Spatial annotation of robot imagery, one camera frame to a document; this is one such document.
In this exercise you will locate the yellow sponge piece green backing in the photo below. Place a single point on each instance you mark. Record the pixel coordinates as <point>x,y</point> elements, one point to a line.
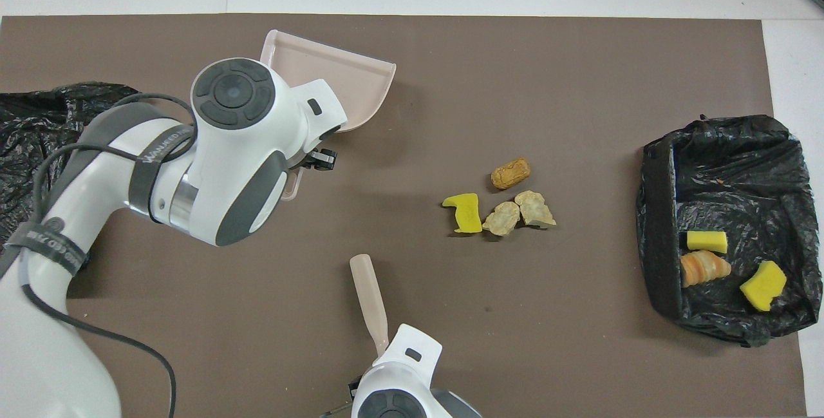
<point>707,241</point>

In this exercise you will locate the beige hand brush black bristles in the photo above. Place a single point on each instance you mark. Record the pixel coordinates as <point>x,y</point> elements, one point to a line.
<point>368,295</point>

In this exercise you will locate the brown bread roll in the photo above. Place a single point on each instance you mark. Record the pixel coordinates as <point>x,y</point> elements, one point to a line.
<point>510,173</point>

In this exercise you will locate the beige plastic dustpan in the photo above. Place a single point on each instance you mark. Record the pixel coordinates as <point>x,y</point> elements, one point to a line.
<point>341,76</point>

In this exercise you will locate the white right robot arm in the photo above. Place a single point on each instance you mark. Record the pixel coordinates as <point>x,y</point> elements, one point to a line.
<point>399,392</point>

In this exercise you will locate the brown table mat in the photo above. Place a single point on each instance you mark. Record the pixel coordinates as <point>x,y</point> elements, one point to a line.
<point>515,83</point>

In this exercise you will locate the notched yellow sponge piece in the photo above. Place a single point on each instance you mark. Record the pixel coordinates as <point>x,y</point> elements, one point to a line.
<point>467,214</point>

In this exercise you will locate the pale pastry piece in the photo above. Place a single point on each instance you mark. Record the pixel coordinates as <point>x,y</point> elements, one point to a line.
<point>501,219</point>
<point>535,208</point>

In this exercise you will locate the orange striped croissant piece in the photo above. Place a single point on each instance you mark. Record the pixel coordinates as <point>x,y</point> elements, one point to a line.
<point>705,268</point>

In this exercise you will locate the crumpled black trash bag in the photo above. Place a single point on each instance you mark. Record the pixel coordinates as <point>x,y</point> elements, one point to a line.
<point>26,122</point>

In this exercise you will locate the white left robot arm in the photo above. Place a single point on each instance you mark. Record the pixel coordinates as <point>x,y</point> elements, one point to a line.
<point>232,147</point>

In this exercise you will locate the kidney shaped yellow sponge piece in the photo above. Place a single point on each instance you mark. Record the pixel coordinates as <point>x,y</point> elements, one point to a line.
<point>764,286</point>

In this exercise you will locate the black bag lined open bin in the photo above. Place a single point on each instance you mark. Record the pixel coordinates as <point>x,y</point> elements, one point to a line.
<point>740,180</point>

